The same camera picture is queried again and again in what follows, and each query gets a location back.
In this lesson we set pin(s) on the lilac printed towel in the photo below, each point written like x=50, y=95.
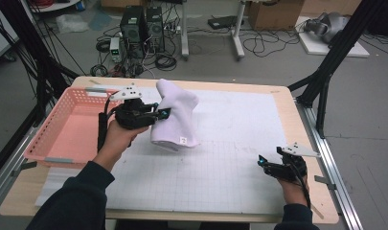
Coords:
x=177, y=121

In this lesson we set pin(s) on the white bench power supply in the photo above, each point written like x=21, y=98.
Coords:
x=115, y=48

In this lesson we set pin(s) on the white cabinet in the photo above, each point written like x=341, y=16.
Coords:
x=0, y=35

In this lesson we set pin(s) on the flat black device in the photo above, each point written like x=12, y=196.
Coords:
x=223, y=21

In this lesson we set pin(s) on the aluminium rail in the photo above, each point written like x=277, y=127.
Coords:
x=332, y=166
x=9, y=166

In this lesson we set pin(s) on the slim black computer tower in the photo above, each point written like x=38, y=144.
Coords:
x=155, y=28

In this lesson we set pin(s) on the white round table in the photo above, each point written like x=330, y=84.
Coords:
x=51, y=4

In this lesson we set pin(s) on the large flat cardboard box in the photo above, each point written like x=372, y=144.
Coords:
x=332, y=6

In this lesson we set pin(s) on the open cardboard box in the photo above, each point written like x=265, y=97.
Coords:
x=274, y=16

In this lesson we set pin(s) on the clear plastic bag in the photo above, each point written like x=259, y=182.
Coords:
x=72, y=24

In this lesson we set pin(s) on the grey metal bracket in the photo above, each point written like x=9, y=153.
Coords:
x=24, y=166
x=324, y=181

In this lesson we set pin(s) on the person's right hand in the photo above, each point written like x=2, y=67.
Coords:
x=293, y=193

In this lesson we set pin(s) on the large black computer tower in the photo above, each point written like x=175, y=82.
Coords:
x=132, y=28

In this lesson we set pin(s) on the white desk frame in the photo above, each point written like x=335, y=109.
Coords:
x=184, y=32

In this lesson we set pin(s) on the pink plastic basket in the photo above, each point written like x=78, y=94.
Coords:
x=73, y=134

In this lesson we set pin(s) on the teal sheet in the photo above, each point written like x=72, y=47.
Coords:
x=100, y=19

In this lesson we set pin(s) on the black frame strut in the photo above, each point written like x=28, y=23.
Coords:
x=28, y=48
x=338, y=48

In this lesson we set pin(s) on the white floor board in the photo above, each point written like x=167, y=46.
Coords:
x=335, y=49

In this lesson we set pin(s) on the grey helmet-shaped device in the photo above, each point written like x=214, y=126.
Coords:
x=329, y=25

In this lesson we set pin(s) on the white power strip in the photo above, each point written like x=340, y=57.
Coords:
x=173, y=28

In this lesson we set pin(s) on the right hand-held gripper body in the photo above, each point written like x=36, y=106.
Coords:
x=287, y=171

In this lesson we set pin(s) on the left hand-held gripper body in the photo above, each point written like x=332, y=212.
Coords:
x=134, y=115

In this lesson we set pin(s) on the thin wooden stick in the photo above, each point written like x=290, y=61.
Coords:
x=318, y=213

